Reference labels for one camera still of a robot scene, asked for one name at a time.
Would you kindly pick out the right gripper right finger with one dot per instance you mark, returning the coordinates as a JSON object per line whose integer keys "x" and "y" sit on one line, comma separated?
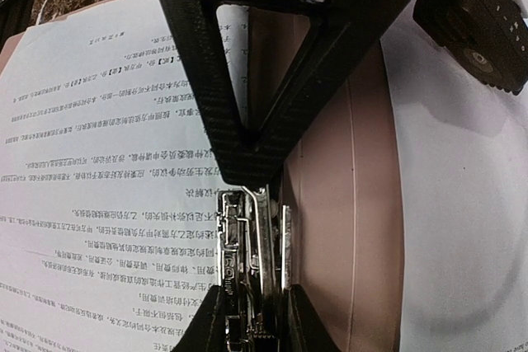
{"x": 306, "y": 331}

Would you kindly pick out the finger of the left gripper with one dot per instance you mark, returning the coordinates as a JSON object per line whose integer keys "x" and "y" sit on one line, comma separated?
{"x": 302, "y": 51}
{"x": 488, "y": 38}

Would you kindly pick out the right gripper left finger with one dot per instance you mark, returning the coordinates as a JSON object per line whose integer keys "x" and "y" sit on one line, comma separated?
{"x": 206, "y": 332}

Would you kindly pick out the tan folder metal clip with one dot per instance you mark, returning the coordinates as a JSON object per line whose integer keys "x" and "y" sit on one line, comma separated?
{"x": 254, "y": 265}

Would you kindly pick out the printed paper sheet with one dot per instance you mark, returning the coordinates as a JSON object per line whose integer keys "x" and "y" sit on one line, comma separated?
{"x": 108, "y": 185}
{"x": 463, "y": 159}

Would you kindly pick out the tan brown folder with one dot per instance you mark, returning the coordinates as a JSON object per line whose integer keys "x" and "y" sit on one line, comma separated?
{"x": 343, "y": 183}

